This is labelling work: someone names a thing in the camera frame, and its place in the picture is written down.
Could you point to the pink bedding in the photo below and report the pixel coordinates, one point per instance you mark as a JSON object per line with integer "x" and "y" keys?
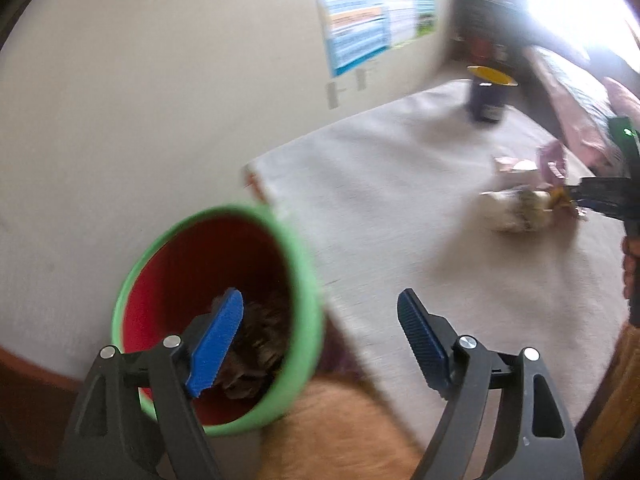
{"x": 575, "y": 90}

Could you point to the red bin with green rim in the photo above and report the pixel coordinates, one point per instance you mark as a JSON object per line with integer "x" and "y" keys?
{"x": 175, "y": 270}

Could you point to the pink wrapper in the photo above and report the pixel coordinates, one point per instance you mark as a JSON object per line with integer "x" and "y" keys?
{"x": 550, "y": 157}

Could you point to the dark blue cup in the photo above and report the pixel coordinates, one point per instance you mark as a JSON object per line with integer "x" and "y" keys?
{"x": 487, "y": 100}

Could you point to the brown wooden board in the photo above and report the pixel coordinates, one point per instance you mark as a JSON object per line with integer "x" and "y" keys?
{"x": 35, "y": 400}

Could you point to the person's right hand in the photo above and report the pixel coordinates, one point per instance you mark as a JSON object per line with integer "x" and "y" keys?
{"x": 631, "y": 270}

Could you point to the white wrapper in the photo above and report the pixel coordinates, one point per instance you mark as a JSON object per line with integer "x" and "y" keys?
{"x": 515, "y": 210}

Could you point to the dark shelf unit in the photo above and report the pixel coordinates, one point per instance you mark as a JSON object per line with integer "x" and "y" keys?
{"x": 487, "y": 20}

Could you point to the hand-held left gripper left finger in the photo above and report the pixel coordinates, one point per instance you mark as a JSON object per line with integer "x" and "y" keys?
{"x": 215, "y": 345}

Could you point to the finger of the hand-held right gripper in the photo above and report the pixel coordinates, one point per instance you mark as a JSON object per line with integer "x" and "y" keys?
{"x": 602, "y": 195}

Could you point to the white tablecloth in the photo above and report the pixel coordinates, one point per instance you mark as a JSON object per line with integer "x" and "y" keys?
{"x": 390, "y": 185}

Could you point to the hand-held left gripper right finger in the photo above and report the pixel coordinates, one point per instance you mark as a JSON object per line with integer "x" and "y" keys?
{"x": 420, "y": 340}

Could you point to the blue wall poster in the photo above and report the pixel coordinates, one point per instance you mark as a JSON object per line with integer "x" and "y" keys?
{"x": 355, "y": 25}

